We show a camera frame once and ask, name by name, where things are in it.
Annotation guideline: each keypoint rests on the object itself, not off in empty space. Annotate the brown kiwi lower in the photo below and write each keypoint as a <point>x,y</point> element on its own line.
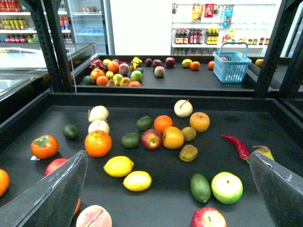
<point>188,153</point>

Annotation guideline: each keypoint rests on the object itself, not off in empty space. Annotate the green lime left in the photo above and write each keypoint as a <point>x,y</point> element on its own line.
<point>70,131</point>

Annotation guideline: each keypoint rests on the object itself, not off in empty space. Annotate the red apple centre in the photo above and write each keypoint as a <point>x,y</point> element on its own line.
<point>152,139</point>

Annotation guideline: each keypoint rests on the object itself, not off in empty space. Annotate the brown kiwi upper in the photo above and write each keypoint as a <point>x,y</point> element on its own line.
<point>189,133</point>

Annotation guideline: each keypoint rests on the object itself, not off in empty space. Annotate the green apple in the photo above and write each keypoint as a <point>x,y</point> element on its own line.
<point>226,187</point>

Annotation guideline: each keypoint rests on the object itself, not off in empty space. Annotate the red apple front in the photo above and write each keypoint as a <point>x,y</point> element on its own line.
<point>208,217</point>

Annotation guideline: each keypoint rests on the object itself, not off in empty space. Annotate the small orange tangerine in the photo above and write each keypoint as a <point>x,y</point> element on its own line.
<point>162,122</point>

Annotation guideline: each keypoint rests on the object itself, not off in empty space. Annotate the yellow lemon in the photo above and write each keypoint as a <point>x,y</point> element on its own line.
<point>118,166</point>
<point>137,181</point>

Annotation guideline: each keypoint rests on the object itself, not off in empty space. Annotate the black shelf upright post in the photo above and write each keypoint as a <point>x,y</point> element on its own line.
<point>44,14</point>

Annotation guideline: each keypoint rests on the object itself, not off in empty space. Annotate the red apple left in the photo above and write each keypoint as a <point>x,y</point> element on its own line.
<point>54,165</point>

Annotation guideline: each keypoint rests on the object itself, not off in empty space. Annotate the brown kiwi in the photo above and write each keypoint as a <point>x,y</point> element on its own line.
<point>188,153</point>
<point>189,133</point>

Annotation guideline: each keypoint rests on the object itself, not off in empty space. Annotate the orange at left edge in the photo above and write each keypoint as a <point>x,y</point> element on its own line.
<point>4,181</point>

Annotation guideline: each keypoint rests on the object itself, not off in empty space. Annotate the green lime middle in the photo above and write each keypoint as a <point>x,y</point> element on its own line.
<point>131,140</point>

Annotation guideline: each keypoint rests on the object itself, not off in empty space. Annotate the pink dragon fruit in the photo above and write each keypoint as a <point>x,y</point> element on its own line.
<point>97,64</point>

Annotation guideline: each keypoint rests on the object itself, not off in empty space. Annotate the red chili pepper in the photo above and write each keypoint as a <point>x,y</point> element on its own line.
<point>241,148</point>

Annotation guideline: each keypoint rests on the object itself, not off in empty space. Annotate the large orange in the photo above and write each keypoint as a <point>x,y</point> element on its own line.
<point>98,143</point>

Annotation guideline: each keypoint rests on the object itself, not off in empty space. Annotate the green lime back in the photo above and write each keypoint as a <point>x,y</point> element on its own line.
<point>144,123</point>

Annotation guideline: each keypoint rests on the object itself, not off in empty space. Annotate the small blue basket far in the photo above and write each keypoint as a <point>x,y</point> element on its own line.
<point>231,66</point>

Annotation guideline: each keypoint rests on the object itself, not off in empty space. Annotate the yellow orange apple-shaped fruit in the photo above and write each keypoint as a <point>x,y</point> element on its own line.
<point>199,121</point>

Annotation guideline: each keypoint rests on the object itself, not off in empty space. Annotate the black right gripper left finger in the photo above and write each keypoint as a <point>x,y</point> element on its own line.
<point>52,201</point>

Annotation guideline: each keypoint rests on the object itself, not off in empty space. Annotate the white pear back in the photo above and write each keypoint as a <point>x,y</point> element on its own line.
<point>183,108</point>

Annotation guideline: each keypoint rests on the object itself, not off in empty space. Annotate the white pear left upper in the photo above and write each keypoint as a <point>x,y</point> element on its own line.
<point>98,113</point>

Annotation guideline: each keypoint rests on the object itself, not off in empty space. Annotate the yellow pear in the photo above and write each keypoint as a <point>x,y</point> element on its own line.
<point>264,150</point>

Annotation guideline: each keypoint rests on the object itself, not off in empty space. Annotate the orange beside apple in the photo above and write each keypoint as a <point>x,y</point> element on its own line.
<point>173,138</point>

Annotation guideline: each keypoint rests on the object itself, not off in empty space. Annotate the orange persimmon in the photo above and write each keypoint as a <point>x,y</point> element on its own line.
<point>44,147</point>

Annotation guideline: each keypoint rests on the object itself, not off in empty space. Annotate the green lime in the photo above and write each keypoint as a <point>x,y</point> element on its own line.
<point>144,123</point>
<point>131,140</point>
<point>70,131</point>

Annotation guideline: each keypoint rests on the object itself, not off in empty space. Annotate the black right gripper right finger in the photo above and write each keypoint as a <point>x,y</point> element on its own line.
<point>280,188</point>

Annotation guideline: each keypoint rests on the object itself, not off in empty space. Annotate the red apple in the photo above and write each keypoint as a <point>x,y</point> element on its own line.
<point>54,165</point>
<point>152,139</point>
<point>208,217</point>

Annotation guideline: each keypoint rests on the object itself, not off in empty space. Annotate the peach front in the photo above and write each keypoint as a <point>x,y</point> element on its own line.
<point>94,216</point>

